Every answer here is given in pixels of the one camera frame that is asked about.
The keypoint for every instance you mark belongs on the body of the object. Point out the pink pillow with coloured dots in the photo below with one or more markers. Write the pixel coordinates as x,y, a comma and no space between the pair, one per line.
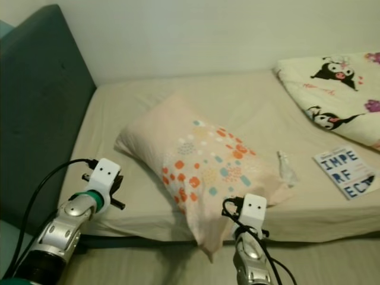
178,148

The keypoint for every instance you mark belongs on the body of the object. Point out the white wrapper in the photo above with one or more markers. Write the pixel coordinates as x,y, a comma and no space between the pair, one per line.
286,169

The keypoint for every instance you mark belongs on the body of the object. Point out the cream cartoon print quilt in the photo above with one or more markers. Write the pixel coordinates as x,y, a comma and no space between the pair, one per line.
297,83

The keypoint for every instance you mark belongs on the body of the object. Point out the white book with blue letters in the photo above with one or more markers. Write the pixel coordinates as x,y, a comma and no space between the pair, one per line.
341,169

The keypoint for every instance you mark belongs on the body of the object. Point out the dark green upholstered headboard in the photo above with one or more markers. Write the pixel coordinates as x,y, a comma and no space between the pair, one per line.
41,107

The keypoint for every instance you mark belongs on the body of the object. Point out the bed with beige sheet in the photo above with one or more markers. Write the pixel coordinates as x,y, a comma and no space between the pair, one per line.
249,107

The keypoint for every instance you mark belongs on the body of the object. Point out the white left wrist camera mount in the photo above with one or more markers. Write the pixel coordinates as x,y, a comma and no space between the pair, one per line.
107,173

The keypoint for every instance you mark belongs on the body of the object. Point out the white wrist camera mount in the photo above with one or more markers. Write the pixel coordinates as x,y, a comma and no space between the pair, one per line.
254,208
107,173

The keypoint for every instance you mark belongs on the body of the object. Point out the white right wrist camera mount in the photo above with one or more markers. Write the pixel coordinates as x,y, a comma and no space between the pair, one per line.
254,208

